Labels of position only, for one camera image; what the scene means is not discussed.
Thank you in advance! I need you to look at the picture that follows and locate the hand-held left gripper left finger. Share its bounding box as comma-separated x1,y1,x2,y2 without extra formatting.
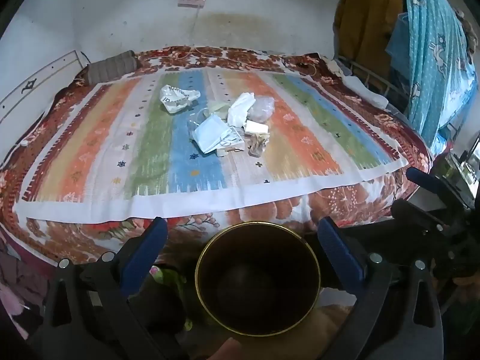
28,216,188,360

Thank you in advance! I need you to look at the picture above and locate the blue printed hanging cloth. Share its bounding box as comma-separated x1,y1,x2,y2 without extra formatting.
386,0,480,154

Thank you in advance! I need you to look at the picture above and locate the blue and clear plastic packet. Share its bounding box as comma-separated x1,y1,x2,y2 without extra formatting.
186,108,233,154

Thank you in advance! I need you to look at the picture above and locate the brown floral blanket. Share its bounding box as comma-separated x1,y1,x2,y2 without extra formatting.
0,45,434,267

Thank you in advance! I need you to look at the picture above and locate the light green paper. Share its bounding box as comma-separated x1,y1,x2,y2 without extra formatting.
205,101,231,121

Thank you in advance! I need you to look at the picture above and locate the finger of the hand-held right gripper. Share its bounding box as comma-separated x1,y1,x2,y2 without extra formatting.
406,166,474,211
391,198,451,241

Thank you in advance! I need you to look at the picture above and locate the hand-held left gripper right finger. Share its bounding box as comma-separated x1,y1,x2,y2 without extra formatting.
317,217,447,360

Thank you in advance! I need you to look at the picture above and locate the mustard hanging cloth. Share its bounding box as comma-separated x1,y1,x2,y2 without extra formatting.
334,0,406,79

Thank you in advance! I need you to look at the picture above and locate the white bed headboard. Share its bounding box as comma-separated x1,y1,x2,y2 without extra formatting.
0,50,85,136

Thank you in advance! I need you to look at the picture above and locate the printed paper sheet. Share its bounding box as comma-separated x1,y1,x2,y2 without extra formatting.
215,127,244,157

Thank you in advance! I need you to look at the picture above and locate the brown crumpled wrapper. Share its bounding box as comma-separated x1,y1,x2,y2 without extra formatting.
247,134,269,157

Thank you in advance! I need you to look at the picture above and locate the white cloth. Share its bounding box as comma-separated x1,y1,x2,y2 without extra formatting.
343,76,389,108

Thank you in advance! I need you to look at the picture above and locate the pink cloth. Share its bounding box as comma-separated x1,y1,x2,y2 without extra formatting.
0,240,49,342

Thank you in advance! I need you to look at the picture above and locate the brown striped pillow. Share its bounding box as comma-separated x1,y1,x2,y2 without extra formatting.
87,50,136,84

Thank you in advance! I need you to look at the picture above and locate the clear plastic bag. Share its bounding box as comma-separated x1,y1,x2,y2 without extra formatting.
247,97,276,124

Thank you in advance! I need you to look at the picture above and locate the crumpled white tissue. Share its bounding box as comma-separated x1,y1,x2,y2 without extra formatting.
227,92,256,127

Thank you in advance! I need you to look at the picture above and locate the crumpled white plastic bag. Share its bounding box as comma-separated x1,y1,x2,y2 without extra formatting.
160,84,201,114

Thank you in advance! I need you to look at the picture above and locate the striped colourful rug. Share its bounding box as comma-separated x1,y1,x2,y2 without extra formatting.
13,68,409,223

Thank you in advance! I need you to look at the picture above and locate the metal bed rail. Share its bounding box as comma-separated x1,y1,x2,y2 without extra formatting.
337,55,409,115

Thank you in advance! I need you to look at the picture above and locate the white paper napkin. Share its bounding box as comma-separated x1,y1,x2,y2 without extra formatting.
244,120,270,136

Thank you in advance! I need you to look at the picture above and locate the dark gold-rimmed trash bin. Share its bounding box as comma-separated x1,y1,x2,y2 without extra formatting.
195,222,322,336

